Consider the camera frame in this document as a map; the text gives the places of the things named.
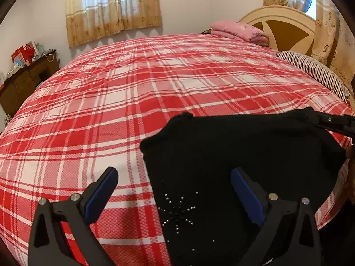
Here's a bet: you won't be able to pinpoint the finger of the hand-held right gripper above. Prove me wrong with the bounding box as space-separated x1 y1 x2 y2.
312 108 355 139

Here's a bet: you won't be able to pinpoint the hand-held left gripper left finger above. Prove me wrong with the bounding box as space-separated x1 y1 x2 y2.
29 167 120 266

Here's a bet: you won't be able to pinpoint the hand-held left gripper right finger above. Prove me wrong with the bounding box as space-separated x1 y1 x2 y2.
230 168 322 266

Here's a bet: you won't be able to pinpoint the black pants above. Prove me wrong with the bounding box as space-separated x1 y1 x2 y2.
140 107 347 266

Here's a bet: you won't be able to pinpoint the striped pillow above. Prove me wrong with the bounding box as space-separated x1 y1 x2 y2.
276 50 350 100

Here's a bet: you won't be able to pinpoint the beige floral curtain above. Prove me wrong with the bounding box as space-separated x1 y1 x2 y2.
66 0 163 48
262 0 355 100

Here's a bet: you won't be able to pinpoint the red plaid bedsheet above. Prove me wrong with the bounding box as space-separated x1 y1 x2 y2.
0 33 355 266

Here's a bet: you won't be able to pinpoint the cream wooden headboard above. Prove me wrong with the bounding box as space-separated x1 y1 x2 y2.
239 5 317 57

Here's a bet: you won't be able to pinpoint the pink folded blanket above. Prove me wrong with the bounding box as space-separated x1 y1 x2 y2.
209 20 270 46

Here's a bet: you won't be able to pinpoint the brown wooden cabinet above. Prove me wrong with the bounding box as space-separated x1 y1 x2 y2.
0 50 61 117

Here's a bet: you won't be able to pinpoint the red gift bag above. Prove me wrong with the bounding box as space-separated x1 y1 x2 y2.
11 41 41 67

